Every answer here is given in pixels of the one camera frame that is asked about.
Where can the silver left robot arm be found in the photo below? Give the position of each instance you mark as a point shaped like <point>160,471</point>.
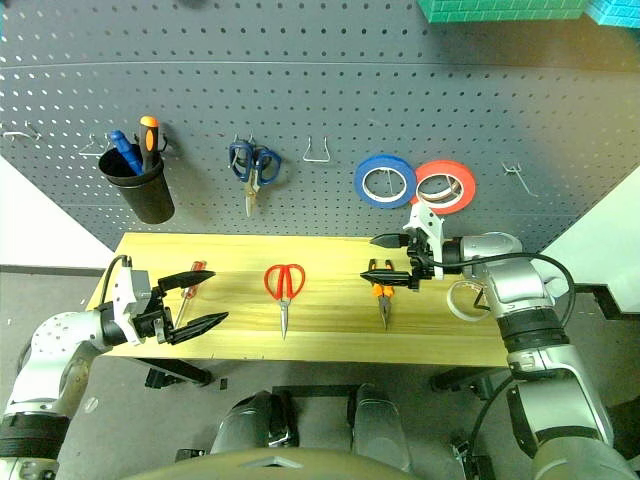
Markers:
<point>55,340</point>

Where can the black triangular clip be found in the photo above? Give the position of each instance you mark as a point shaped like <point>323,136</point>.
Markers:
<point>478,301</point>

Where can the black angular frame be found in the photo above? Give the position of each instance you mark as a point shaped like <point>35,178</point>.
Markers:
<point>607,302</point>

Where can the white tape roll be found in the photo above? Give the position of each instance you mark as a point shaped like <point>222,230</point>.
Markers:
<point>452,306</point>

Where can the blue tape roll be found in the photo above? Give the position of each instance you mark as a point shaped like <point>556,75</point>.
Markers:
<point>361,185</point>

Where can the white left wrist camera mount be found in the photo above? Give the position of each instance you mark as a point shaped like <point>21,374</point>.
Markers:
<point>125,295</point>

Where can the black table foot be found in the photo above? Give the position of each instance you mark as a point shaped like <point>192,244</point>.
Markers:
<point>180,371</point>
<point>465,382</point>

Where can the cyan box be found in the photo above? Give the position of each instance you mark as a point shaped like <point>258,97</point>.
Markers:
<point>617,11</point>

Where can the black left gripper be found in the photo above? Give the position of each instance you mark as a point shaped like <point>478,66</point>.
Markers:
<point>149,320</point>

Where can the grey left robot leg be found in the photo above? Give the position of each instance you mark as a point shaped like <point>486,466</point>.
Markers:
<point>245,425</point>

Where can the red tape roll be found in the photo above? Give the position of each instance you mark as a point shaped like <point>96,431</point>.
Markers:
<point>468,187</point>

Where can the green box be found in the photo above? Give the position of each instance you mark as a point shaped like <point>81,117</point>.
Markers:
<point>500,9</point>

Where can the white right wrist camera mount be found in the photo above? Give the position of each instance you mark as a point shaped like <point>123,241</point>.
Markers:
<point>425,217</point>

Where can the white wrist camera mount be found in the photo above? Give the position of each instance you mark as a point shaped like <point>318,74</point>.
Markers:
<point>125,295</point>
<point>425,217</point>

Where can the black metal stand bracket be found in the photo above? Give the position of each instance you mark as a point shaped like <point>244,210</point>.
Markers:
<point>472,462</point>
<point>190,455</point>

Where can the grey robot leg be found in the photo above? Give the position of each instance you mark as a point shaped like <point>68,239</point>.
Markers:
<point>377,430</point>
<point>245,425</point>

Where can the black cup holder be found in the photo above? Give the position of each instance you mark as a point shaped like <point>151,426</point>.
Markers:
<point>150,195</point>

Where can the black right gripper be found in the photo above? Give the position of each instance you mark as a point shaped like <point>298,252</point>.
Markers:
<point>421,265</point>

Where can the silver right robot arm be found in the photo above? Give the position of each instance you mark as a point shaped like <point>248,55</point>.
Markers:
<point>515,285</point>

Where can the metal pegboard hook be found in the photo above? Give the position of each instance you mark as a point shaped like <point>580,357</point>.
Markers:
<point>20,134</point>
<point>92,150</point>
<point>522,181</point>

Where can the grey pegboard tool wall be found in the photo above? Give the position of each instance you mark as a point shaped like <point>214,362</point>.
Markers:
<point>320,75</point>

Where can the grey right robot leg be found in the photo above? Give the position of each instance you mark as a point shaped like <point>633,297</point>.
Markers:
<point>377,430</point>

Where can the metal scissors hook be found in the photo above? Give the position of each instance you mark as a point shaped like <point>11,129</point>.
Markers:
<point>248,137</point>

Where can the grey robot torso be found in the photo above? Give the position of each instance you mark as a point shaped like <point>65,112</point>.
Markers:
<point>275,467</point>

